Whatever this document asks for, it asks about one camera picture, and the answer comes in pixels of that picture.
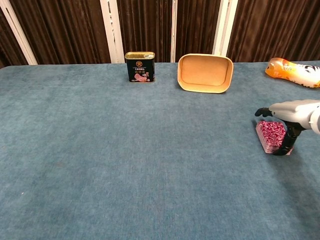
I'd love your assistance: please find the dark luncheon meat can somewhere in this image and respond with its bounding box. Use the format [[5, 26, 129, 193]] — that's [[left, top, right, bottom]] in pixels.
[[124, 51, 156, 84]]

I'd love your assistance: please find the pink patterned card deck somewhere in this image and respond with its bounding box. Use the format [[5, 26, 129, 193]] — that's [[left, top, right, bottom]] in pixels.
[[255, 120, 294, 156]]

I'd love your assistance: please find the orange drink bottle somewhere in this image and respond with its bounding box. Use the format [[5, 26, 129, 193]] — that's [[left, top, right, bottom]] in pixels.
[[265, 57, 320, 89]]

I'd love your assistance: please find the thin white frame post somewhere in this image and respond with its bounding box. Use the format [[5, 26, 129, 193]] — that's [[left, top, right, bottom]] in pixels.
[[170, 0, 178, 63]]

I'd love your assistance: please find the dark brown curtain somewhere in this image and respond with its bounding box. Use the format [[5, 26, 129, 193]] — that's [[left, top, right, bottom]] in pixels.
[[0, 0, 320, 68]]

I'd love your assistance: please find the kraft paper bowl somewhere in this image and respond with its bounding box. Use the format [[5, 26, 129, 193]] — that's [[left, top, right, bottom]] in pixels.
[[177, 53, 234, 94]]

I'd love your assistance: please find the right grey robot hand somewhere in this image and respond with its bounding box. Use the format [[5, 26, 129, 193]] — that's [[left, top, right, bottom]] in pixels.
[[254, 99, 320, 156]]

